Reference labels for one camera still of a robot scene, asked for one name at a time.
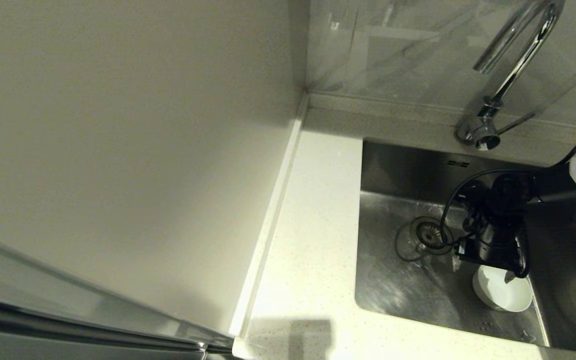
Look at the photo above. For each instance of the chrome gooseneck faucet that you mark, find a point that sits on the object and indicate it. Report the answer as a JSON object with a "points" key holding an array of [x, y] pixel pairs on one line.
{"points": [[518, 62]]}

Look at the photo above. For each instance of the small white bowl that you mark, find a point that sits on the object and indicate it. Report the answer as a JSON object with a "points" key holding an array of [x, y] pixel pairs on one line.
{"points": [[498, 295]]}

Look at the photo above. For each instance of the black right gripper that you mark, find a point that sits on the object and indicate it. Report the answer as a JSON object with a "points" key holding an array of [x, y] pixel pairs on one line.
{"points": [[495, 247]]}

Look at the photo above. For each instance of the stainless steel sink basin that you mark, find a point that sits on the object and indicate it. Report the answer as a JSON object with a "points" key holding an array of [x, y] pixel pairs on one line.
{"points": [[393, 290]]}

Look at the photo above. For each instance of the round metal drain strainer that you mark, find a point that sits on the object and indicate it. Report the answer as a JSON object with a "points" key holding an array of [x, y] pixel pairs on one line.
{"points": [[428, 235]]}

